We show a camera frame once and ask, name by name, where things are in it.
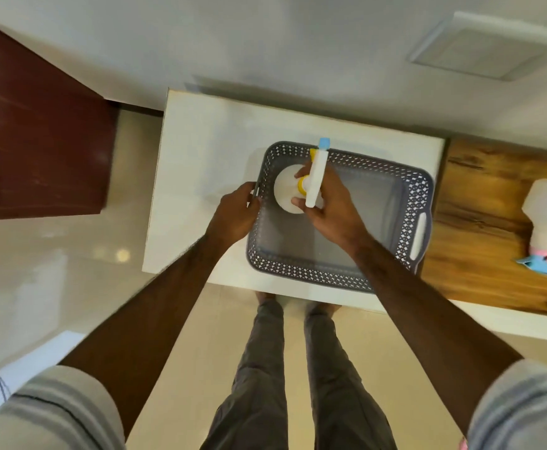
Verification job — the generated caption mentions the person's right hand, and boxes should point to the person's right hand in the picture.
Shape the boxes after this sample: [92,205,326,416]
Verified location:
[291,163,374,254]

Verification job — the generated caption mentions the person's left hand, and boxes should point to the person's left hand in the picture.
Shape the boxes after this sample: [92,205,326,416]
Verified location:
[206,182,262,252]

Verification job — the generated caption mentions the white spray bottle yellow collar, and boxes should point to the white spray bottle yellow collar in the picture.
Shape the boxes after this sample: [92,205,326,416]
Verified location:
[273,137,332,215]

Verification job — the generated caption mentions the grey perforated plastic basket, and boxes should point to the grey perforated plastic basket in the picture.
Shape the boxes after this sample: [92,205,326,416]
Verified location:
[246,141,435,295]

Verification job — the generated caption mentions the person's right forearm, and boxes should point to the person's right forearm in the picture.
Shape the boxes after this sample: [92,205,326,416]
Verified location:
[348,232,524,437]

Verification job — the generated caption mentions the person's left forearm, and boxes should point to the person's left forearm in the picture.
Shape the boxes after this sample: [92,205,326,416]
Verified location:
[59,232,238,439]

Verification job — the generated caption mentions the person's right foot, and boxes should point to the person's right foot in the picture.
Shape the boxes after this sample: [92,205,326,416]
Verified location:
[305,301,343,316]

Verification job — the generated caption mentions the brown wooden board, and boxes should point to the brown wooden board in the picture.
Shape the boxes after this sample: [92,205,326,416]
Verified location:
[419,137,547,320]

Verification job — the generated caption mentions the grey trousers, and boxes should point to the grey trousers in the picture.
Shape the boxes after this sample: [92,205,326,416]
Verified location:
[200,300,399,450]

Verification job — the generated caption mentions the dark brown wooden cabinet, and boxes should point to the dark brown wooden cabinet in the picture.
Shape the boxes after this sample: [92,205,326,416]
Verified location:
[0,16,120,222]

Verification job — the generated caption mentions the person's left shirt sleeve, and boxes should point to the person's left shirt sleeve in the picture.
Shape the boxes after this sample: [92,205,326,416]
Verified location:
[0,364,128,450]

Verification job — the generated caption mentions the person's shirt sleeve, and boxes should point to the person's shirt sleeve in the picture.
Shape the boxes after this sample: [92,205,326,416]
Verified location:
[0,364,128,450]
[460,359,547,450]

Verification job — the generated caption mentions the person's right shirt sleeve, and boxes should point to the person's right shirt sleeve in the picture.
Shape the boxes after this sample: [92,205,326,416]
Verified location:
[460,359,547,450]

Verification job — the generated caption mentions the white wall vent panel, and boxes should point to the white wall vent panel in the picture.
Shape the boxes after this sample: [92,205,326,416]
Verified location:
[407,11,547,83]

